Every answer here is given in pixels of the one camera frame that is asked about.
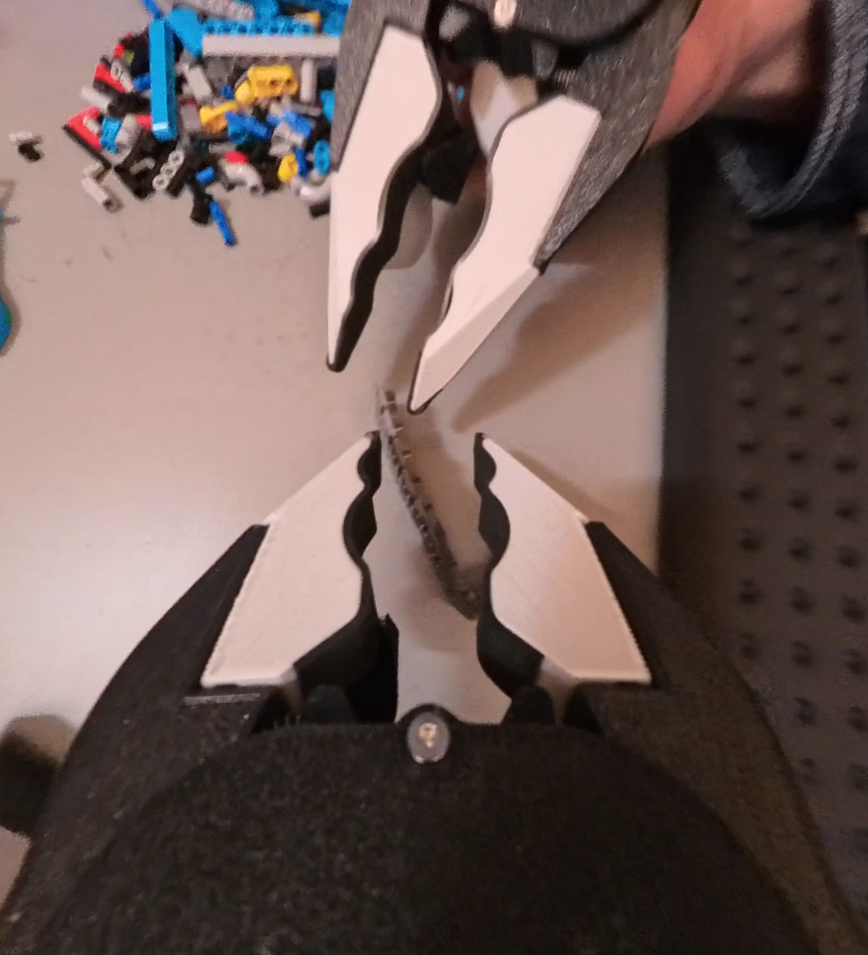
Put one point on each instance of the black studded pad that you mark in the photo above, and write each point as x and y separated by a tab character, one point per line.
777	522

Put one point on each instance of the small grey connector piece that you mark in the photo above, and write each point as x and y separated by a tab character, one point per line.
27	143

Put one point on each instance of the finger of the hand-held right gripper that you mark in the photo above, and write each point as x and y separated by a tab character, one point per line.
531	194
381	149

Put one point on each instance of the person's right forearm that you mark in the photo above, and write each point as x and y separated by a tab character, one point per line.
866	89

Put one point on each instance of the pile of plastic building pieces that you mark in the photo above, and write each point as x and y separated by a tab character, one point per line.
217	112

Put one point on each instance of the person's right hand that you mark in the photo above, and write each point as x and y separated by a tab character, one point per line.
747	60

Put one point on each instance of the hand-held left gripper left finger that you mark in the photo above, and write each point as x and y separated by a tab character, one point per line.
292	597

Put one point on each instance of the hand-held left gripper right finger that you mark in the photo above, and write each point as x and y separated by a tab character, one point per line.
568	597

